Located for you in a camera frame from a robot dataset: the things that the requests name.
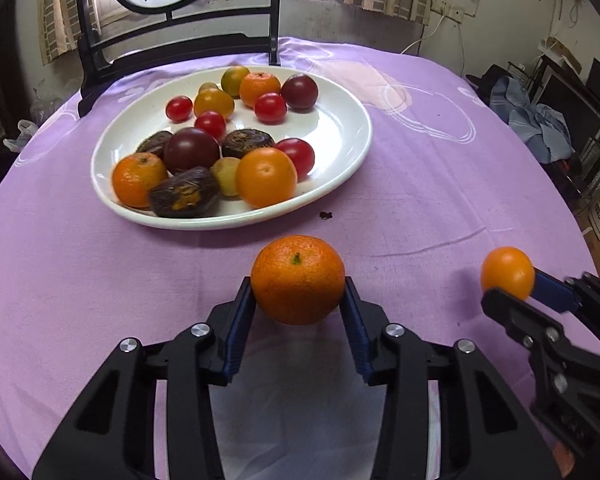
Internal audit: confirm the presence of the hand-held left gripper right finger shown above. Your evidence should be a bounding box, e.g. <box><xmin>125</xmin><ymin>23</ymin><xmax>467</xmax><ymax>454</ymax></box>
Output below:
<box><xmin>342</xmin><ymin>276</ymin><xmax>563</xmax><ymax>480</ymax></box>

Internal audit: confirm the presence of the white cable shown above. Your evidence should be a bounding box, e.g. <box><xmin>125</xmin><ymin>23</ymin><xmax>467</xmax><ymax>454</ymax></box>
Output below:
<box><xmin>400</xmin><ymin>12</ymin><xmax>443</xmax><ymax>56</ymax></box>

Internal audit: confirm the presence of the computer monitor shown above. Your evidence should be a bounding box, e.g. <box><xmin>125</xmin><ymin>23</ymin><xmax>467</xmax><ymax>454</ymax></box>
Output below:
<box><xmin>530</xmin><ymin>55</ymin><xmax>600</xmax><ymax>151</ymax></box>

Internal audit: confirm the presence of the black hat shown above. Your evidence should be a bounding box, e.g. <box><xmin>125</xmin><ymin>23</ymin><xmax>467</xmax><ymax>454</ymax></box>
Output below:
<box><xmin>466</xmin><ymin>64</ymin><xmax>506</xmax><ymax>106</ymax></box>

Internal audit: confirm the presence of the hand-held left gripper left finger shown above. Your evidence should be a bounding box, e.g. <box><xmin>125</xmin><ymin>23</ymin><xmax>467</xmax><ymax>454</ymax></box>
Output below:
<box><xmin>32</xmin><ymin>276</ymin><xmax>257</xmax><ymax>480</ymax></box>

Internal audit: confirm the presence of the white plate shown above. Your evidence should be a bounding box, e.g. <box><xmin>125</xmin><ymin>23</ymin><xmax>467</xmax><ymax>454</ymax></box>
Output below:
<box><xmin>90</xmin><ymin>66</ymin><xmax>373</xmax><ymax>231</ymax></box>

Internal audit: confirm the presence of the red cherry tomato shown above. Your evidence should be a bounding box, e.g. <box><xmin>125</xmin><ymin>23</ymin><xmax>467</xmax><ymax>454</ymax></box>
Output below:
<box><xmin>165</xmin><ymin>95</ymin><xmax>194</xmax><ymax>123</ymax></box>
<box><xmin>253</xmin><ymin>92</ymin><xmax>288</xmax><ymax>125</ymax></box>
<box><xmin>194</xmin><ymin>111</ymin><xmax>227</xmax><ymax>142</ymax></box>
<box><xmin>274</xmin><ymin>138</ymin><xmax>315</xmax><ymax>181</ymax></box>

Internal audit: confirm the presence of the mandarin orange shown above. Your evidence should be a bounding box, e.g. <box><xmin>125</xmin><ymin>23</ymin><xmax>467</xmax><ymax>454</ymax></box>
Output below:
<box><xmin>111</xmin><ymin>152</ymin><xmax>169</xmax><ymax>209</ymax></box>
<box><xmin>239</xmin><ymin>72</ymin><xmax>282</xmax><ymax>109</ymax></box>
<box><xmin>235</xmin><ymin>147</ymin><xmax>298</xmax><ymax>209</ymax></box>
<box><xmin>250</xmin><ymin>235</ymin><xmax>346</xmax><ymax>326</ymax></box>

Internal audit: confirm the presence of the purple tablecloth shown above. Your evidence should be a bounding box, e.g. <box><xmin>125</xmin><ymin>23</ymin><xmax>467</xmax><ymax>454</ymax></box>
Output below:
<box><xmin>0</xmin><ymin>36</ymin><xmax>600</xmax><ymax>480</ymax></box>

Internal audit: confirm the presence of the green-yellow tomato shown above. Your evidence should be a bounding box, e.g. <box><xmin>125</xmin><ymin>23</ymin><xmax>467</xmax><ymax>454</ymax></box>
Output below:
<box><xmin>221</xmin><ymin>65</ymin><xmax>252</xmax><ymax>98</ymax></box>

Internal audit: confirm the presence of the small dark red plum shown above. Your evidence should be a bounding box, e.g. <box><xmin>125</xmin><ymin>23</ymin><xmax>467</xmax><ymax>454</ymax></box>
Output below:
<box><xmin>280</xmin><ymin>74</ymin><xmax>319</xmax><ymax>112</ymax></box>

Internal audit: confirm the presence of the cardboard box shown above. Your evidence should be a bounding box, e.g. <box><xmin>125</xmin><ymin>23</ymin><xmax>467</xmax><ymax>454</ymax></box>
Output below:
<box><xmin>547</xmin><ymin>37</ymin><xmax>583</xmax><ymax>73</ymax></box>

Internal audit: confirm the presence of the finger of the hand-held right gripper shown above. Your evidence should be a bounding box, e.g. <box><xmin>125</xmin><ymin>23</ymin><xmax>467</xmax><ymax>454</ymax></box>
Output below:
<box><xmin>481</xmin><ymin>286</ymin><xmax>570</xmax><ymax>357</ymax></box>
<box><xmin>530</xmin><ymin>267</ymin><xmax>600</xmax><ymax>357</ymax></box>

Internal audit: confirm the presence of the blue clothes pile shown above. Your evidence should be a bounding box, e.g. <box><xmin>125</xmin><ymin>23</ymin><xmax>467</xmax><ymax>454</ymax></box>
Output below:
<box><xmin>490</xmin><ymin>76</ymin><xmax>576</xmax><ymax>163</ymax></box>

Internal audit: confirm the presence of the white wall outlet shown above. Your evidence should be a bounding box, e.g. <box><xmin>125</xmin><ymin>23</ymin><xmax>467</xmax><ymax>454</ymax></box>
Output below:
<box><xmin>432</xmin><ymin>0</ymin><xmax>466</xmax><ymax>25</ymax></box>

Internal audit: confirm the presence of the white plastic bag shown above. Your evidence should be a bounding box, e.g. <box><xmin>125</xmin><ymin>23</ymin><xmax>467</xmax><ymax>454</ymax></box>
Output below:
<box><xmin>2</xmin><ymin>119</ymin><xmax>38</xmax><ymax>153</ymax></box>

